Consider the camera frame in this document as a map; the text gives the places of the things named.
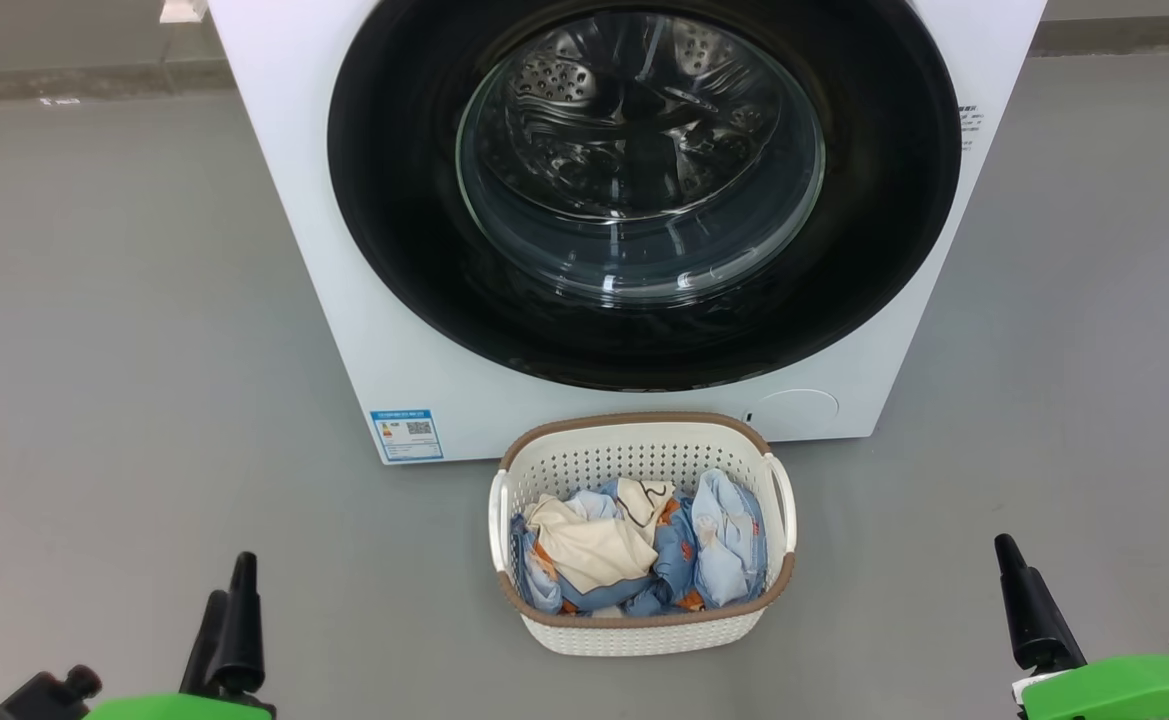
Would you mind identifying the cream and blue garment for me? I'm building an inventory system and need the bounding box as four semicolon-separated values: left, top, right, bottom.
509;478;705;616

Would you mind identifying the white front-load washing machine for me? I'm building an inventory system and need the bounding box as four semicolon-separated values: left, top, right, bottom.
206;0;1048;466

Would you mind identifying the light blue patterned garment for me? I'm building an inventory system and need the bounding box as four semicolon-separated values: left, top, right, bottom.
689;468;770;609

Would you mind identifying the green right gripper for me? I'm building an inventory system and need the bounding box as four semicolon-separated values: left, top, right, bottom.
994;533;1169;720

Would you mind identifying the washing machine glass door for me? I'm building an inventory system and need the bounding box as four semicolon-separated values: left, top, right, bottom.
327;0;963;393

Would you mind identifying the cream perforated laundry basket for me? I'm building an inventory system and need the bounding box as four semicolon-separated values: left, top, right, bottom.
487;411;798;658

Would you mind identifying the round white filter cover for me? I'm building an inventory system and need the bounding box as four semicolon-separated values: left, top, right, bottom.
752;388;841;442

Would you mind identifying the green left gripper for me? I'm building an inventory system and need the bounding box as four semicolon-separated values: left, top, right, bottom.
84;552;277;720

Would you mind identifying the blue energy label sticker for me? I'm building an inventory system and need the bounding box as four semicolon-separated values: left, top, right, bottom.
369;408;444;463

